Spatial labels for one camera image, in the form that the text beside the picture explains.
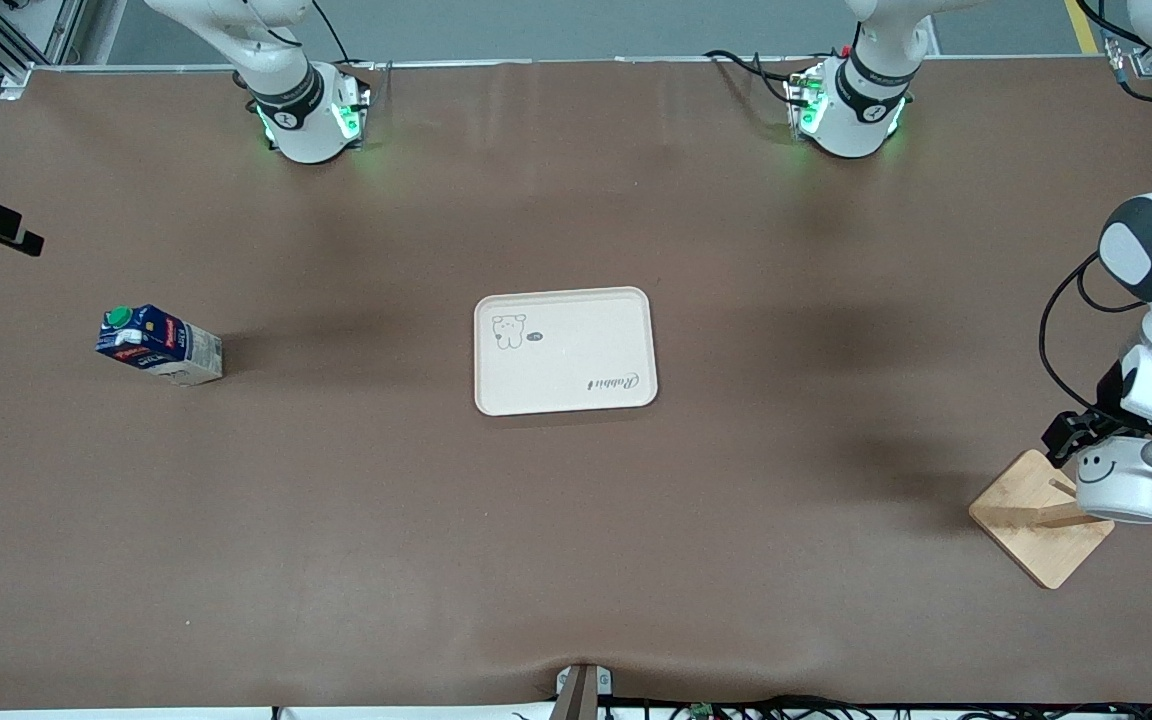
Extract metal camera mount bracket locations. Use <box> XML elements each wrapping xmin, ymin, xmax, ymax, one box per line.
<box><xmin>553</xmin><ymin>664</ymin><xmax>614</xmax><ymax>720</ymax></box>

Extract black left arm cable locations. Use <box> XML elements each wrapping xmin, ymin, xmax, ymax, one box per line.
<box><xmin>1039</xmin><ymin>250</ymin><xmax>1149</xmax><ymax>416</ymax></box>

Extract wooden mug stand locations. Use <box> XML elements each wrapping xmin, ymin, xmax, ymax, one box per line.
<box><xmin>968</xmin><ymin>448</ymin><xmax>1152</xmax><ymax>591</ymax></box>

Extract black cable at arm base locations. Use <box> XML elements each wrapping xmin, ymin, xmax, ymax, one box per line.
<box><xmin>704</xmin><ymin>48</ymin><xmax>812</xmax><ymax>96</ymax></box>

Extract beige plastic tray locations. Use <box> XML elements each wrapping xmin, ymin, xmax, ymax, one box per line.
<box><xmin>473</xmin><ymin>286</ymin><xmax>659</xmax><ymax>417</ymax></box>

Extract white smiley cup black handle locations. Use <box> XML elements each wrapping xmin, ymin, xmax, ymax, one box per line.
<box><xmin>1073</xmin><ymin>434</ymin><xmax>1152</xmax><ymax>526</ymax></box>

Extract black right arm base cable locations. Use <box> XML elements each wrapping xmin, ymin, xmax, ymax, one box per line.
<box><xmin>311</xmin><ymin>0</ymin><xmax>377</xmax><ymax>71</ymax></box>

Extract blue milk carton green cap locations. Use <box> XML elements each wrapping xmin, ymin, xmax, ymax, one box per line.
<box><xmin>95</xmin><ymin>304</ymin><xmax>225</xmax><ymax>388</ymax></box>

